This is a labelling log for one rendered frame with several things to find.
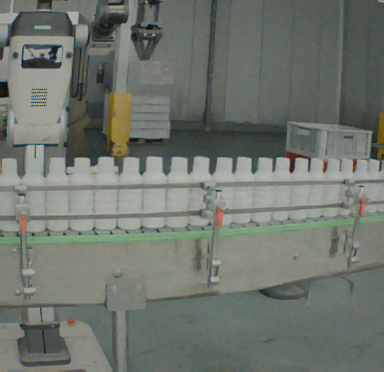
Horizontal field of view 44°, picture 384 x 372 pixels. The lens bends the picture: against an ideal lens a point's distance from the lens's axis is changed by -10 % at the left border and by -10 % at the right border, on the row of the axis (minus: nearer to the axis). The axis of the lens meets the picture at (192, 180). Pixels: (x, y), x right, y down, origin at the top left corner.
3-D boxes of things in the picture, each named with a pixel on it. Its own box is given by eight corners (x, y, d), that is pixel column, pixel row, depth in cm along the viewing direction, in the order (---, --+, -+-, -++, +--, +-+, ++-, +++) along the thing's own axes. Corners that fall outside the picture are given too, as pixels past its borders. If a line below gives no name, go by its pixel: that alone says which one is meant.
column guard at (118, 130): (108, 156, 879) (112, 92, 858) (103, 153, 914) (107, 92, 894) (130, 156, 894) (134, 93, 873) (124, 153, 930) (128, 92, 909)
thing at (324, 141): (319, 159, 351) (322, 128, 347) (283, 150, 386) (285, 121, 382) (371, 159, 382) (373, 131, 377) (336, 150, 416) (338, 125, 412)
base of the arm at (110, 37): (90, 16, 174) (91, 41, 170) (95, 3, 167) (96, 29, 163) (113, 17, 177) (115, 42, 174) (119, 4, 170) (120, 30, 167)
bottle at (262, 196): (273, 223, 134) (280, 161, 131) (252, 223, 133) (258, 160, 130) (266, 217, 140) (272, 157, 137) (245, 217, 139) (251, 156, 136)
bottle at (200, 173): (185, 219, 134) (189, 155, 130) (209, 221, 133) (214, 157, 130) (183, 226, 128) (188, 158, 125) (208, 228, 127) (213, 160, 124)
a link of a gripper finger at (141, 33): (152, 61, 134) (155, 29, 133) (161, 60, 128) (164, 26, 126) (128, 60, 132) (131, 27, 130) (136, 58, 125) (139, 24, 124)
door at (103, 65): (72, 129, 1289) (78, 50, 1249) (72, 129, 1297) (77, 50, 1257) (109, 129, 1328) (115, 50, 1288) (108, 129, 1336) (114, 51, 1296)
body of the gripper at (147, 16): (152, 34, 135) (154, 9, 134) (164, 30, 125) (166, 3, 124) (129, 32, 132) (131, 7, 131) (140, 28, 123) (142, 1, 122)
